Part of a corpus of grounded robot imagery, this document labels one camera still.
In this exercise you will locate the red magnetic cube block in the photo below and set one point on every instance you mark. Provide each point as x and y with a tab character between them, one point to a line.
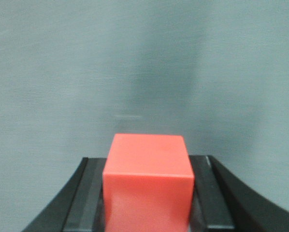
148	184

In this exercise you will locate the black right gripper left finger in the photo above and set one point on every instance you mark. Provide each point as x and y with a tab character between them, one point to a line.
79	206

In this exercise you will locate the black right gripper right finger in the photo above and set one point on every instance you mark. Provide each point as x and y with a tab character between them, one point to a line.
223	203

